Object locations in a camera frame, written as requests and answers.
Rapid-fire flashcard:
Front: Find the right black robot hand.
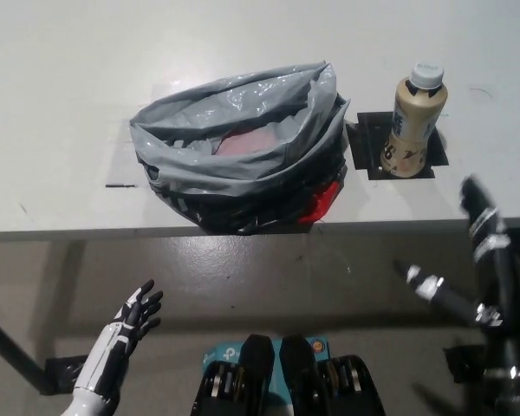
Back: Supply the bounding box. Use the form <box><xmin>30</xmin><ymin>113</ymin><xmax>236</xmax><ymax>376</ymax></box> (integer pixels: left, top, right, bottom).
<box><xmin>393</xmin><ymin>174</ymin><xmax>520</xmax><ymax>416</ymax></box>

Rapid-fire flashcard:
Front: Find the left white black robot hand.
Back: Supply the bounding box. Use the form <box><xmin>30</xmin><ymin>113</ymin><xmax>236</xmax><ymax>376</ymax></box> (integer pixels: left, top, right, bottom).
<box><xmin>71</xmin><ymin>279</ymin><xmax>165</xmax><ymax>402</ymax></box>

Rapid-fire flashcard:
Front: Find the beige protein shake bottle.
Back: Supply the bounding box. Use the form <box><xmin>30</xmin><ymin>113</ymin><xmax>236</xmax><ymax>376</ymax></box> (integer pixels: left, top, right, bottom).
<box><xmin>380</xmin><ymin>62</ymin><xmax>448</xmax><ymax>179</ymax></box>

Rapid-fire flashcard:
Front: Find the grey black plastic bag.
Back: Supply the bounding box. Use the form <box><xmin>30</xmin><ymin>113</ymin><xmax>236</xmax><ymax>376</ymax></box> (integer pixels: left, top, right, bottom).
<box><xmin>128</xmin><ymin>60</ymin><xmax>351</xmax><ymax>237</ymax></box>

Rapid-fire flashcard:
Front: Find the pink red item in bag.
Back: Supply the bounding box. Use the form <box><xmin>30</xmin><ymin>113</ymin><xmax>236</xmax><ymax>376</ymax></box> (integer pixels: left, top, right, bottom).
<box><xmin>216</xmin><ymin>131</ymin><xmax>281</xmax><ymax>156</ymax></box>

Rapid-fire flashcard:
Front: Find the black metal table leg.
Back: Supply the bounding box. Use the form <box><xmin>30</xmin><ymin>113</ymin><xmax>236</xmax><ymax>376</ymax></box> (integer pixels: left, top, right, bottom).
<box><xmin>0</xmin><ymin>306</ymin><xmax>45</xmax><ymax>390</ymax></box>

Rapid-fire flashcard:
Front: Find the teal printed box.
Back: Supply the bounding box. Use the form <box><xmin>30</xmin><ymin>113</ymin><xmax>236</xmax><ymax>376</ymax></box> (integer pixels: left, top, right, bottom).
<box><xmin>200</xmin><ymin>335</ymin><xmax>332</xmax><ymax>378</ymax></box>

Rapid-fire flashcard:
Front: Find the black tape square marker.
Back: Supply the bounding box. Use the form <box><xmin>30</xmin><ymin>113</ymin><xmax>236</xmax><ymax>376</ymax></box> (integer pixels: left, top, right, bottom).
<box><xmin>346</xmin><ymin>111</ymin><xmax>450</xmax><ymax>180</ymax></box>

